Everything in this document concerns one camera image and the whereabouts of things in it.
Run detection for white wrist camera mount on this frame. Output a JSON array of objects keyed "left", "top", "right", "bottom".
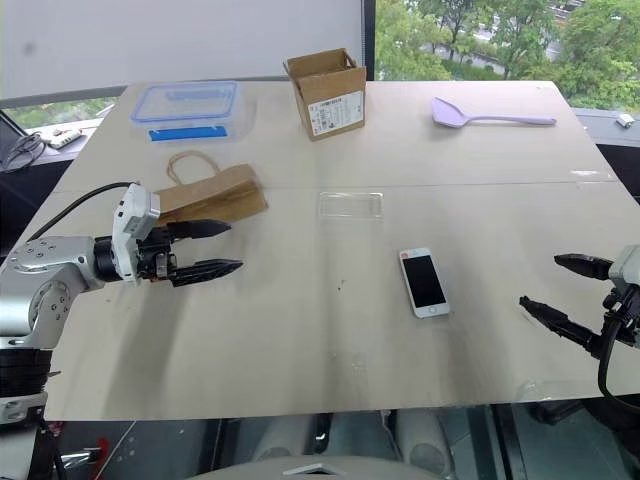
[
  {"left": 607, "top": 243, "right": 640, "bottom": 288},
  {"left": 110, "top": 182, "right": 161, "bottom": 285}
]

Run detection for black window post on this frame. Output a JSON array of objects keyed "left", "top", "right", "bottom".
[{"left": 361, "top": 0, "right": 378, "bottom": 82}]

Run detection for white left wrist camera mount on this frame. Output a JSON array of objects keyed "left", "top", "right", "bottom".
[{"left": 110, "top": 182, "right": 161, "bottom": 285}]

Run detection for clear container with blue lid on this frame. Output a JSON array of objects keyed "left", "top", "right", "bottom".
[{"left": 128, "top": 79, "right": 250, "bottom": 146}]

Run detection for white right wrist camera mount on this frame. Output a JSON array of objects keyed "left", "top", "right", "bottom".
[{"left": 607, "top": 243, "right": 640, "bottom": 288}]

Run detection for white smartphone with black screen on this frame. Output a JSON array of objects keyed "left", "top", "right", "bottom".
[{"left": 398, "top": 246, "right": 452, "bottom": 320}]

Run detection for black tangled cables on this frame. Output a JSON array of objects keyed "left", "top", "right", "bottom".
[{"left": 0, "top": 130, "right": 47, "bottom": 174}]

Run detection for brown paper bag with handles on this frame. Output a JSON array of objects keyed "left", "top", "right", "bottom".
[{"left": 152, "top": 149, "right": 270, "bottom": 224}]

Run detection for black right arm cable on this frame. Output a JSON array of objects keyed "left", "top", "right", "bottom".
[{"left": 596, "top": 307, "right": 640, "bottom": 421}]

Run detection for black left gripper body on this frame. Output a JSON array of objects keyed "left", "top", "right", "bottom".
[{"left": 133, "top": 222, "right": 179, "bottom": 286}]

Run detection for open brown cardboard box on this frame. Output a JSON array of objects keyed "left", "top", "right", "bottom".
[{"left": 283, "top": 47, "right": 369, "bottom": 143}]

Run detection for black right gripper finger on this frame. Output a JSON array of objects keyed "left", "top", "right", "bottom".
[
  {"left": 553, "top": 253, "right": 616, "bottom": 281},
  {"left": 518, "top": 295, "right": 604, "bottom": 359}
]

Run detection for clear phone case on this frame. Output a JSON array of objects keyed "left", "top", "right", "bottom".
[{"left": 316, "top": 191, "right": 385, "bottom": 223}]

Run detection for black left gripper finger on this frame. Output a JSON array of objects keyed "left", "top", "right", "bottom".
[
  {"left": 171, "top": 218, "right": 233, "bottom": 241},
  {"left": 169, "top": 258, "right": 245, "bottom": 289}
]

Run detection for lilac plastic spatula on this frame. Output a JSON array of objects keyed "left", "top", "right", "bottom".
[{"left": 430, "top": 96, "right": 558, "bottom": 131}]

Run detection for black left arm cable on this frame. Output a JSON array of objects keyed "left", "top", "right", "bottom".
[{"left": 25, "top": 181, "right": 133, "bottom": 242}]

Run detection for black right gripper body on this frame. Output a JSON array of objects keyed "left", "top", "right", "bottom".
[{"left": 601, "top": 284, "right": 640, "bottom": 347}]

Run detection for grey rounded shape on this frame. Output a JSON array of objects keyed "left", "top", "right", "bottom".
[{"left": 393, "top": 408, "right": 454, "bottom": 476}]

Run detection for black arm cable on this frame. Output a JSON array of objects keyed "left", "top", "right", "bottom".
[
  {"left": 596, "top": 307, "right": 640, "bottom": 421},
  {"left": 25, "top": 181, "right": 133, "bottom": 242}
]

